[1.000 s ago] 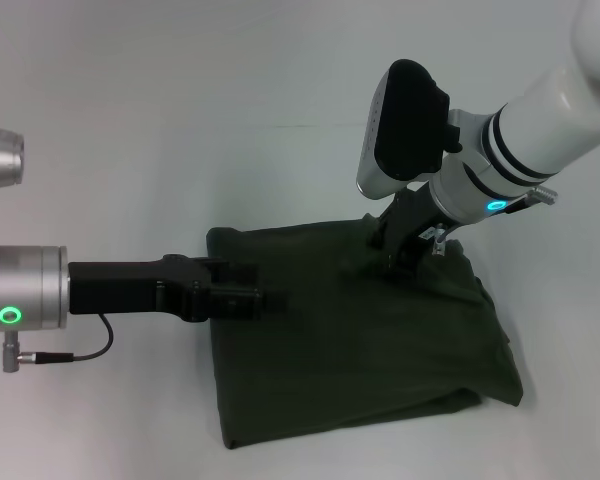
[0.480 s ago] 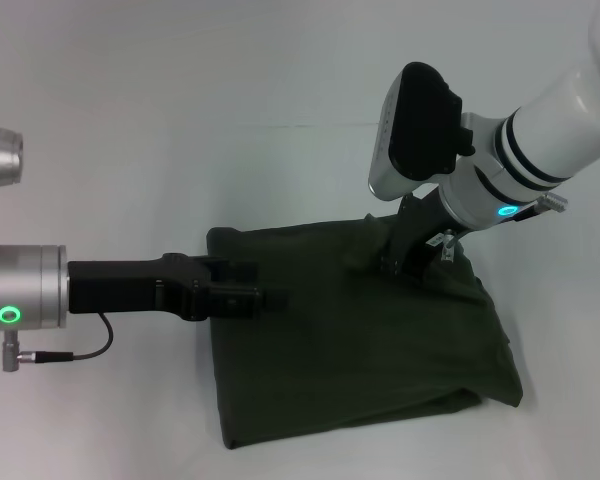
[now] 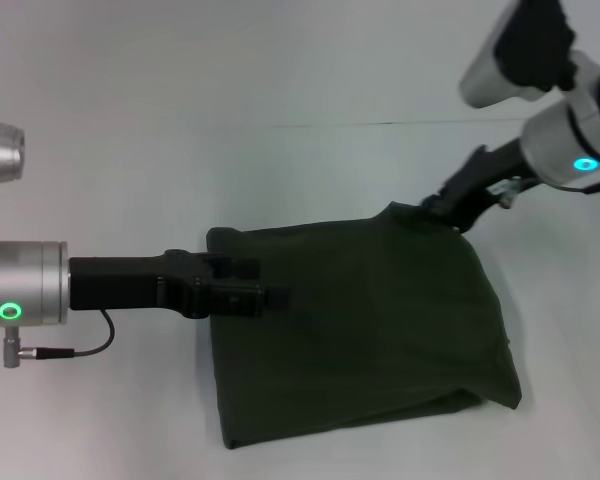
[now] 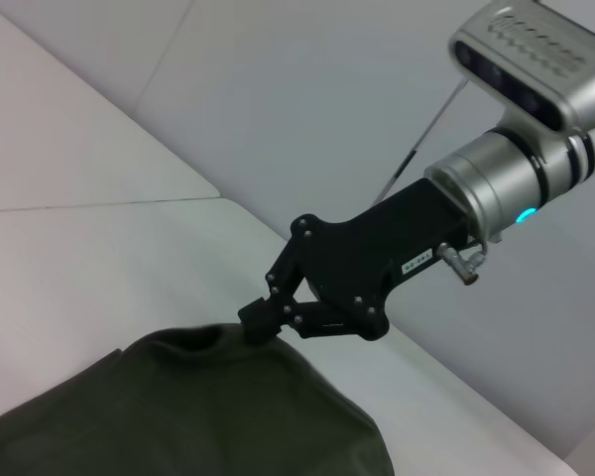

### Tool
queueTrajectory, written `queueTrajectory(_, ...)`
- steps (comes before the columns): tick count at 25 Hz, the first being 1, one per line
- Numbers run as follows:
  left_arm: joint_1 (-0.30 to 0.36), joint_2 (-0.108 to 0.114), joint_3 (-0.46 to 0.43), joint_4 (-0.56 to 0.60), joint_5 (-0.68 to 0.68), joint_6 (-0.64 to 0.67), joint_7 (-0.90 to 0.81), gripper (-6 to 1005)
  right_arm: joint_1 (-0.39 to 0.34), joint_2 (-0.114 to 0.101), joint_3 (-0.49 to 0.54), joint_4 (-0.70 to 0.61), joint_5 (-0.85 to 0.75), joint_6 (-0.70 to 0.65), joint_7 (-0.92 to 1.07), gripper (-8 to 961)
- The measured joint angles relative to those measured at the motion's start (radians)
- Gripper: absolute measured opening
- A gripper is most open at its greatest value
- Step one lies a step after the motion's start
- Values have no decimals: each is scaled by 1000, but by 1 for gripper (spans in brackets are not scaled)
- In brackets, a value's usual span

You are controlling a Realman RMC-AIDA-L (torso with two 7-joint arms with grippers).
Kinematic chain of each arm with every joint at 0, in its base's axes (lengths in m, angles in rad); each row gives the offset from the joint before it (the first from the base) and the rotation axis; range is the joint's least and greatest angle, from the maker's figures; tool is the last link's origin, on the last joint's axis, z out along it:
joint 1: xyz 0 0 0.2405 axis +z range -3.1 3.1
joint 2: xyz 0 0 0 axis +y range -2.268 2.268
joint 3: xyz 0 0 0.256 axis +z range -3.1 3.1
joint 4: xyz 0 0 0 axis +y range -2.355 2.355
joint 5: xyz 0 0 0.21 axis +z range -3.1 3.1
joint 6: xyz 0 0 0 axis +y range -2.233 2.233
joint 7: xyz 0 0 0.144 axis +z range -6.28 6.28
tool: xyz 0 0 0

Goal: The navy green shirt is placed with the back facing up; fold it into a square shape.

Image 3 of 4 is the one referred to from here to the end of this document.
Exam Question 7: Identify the arm connector cable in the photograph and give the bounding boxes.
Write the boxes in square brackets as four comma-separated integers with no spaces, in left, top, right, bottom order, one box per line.
[2,308,118,370]
[487,169,600,210]

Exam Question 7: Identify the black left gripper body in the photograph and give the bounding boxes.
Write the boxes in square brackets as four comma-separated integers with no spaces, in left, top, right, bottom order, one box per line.
[68,248,210,322]

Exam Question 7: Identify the dark green shirt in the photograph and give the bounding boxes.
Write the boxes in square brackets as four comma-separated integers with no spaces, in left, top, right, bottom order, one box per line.
[204,201,525,437]

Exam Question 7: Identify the left arm connector cable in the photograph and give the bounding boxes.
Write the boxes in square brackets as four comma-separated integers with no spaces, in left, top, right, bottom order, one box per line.
[2,308,118,370]

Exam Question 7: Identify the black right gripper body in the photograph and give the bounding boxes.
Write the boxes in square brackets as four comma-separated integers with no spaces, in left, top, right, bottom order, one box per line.
[437,144,532,234]

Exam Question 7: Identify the right arm connector cable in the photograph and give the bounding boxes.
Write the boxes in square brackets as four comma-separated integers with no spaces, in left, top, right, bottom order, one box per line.
[487,169,600,210]

